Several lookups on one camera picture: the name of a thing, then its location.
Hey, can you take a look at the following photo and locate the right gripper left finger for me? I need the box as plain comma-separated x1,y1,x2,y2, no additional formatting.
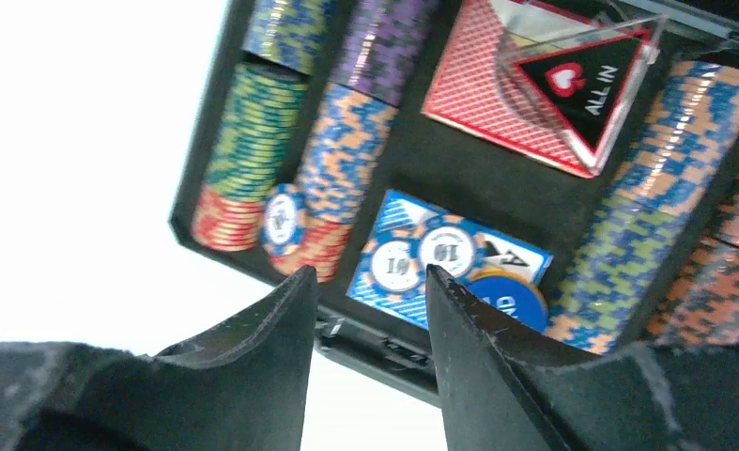
0,267,318,450

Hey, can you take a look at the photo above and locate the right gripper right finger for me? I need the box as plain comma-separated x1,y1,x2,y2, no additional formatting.
425,265,739,450

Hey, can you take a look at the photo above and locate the blue round button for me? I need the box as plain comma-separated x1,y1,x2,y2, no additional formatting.
467,276,548,333

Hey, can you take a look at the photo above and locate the poker chip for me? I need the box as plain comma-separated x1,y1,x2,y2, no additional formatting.
412,214,485,281
261,183,306,257
361,228,424,304

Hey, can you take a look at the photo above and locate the black poker set case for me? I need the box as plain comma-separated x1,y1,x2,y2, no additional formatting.
169,1,739,407

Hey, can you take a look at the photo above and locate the red playing card box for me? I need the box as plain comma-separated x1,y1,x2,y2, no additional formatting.
422,1,593,179

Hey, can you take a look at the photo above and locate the triangular dealer button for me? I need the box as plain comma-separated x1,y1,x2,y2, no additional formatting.
515,14,668,178

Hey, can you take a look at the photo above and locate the orange round button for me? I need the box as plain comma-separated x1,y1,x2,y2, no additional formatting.
469,268,540,291

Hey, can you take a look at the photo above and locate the poker chip front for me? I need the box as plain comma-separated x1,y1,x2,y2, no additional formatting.
261,183,306,257

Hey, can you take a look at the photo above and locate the red chip stack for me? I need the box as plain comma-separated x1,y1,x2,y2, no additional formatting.
191,186,265,252
269,216,353,282

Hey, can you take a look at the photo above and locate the left red chip stack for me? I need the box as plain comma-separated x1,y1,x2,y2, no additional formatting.
191,186,265,252

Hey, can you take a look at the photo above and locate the blue playing card box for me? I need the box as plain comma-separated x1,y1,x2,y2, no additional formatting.
347,190,552,332

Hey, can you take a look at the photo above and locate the orange blue chip stack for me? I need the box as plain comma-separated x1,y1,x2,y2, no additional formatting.
296,83,398,224

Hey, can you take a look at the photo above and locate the teal green chip stack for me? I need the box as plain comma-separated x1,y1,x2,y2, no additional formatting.
205,61,309,202

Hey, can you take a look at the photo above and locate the right blue tan chip stack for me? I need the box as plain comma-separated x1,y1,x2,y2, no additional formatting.
545,61,739,354

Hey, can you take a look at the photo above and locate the green blue chip stack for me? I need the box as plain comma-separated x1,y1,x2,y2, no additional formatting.
242,0,335,75

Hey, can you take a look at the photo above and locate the purple chip stack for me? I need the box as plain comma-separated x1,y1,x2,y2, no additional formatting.
329,0,439,106

